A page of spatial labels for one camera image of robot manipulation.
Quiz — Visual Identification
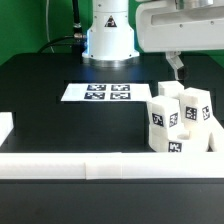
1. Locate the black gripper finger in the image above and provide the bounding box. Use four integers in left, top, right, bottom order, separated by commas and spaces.
165, 51, 186, 80

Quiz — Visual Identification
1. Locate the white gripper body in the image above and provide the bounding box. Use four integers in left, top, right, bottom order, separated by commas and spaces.
136, 0, 224, 52

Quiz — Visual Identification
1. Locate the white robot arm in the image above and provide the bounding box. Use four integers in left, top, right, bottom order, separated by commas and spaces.
82, 0, 224, 80

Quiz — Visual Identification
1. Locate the white sheet with tags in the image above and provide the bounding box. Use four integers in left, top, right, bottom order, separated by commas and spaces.
61, 83, 152, 102

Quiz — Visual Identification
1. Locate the black cable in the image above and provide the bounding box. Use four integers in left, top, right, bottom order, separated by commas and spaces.
37, 0, 88, 54

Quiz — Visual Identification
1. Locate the white thin cable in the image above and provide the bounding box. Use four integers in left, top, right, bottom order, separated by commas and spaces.
45, 0, 55, 54

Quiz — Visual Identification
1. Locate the white front fence rail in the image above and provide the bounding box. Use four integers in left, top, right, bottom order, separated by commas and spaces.
0, 152, 224, 180

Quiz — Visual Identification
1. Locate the white fence rail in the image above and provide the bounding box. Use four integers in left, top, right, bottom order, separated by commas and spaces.
0, 152, 224, 180
0, 112, 14, 146

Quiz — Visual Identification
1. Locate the white left fence rail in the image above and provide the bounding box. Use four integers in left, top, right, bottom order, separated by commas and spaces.
0, 112, 14, 146

